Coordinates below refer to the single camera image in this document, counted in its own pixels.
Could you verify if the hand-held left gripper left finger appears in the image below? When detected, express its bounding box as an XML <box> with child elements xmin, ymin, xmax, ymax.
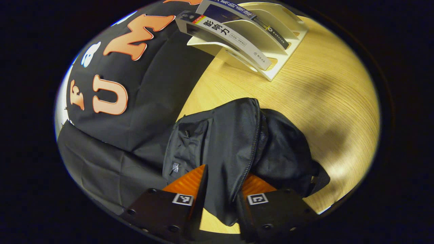
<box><xmin>122</xmin><ymin>164</ymin><xmax>208</xmax><ymax>243</ymax></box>

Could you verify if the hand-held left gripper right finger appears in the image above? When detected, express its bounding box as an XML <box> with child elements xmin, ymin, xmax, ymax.
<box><xmin>236</xmin><ymin>173</ymin><xmax>321</xmax><ymax>242</ymax></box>

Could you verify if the black schoolbag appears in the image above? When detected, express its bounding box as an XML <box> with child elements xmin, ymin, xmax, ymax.
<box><xmin>162</xmin><ymin>98</ymin><xmax>331</xmax><ymax>227</ymax></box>

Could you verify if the white book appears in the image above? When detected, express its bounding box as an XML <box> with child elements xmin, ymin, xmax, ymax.
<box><xmin>175</xmin><ymin>10</ymin><xmax>272</xmax><ymax>71</ymax></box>

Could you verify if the white bookshelf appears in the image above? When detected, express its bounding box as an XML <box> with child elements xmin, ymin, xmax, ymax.
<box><xmin>186</xmin><ymin>2</ymin><xmax>309</xmax><ymax>82</ymax></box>

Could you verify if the blue book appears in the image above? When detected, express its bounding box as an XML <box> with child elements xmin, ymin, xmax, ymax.
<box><xmin>196</xmin><ymin>0</ymin><xmax>291</xmax><ymax>50</ymax></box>

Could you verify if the black backdrop cloth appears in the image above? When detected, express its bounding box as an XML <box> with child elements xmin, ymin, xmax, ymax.
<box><xmin>56</xmin><ymin>0</ymin><xmax>217</xmax><ymax>217</ymax></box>

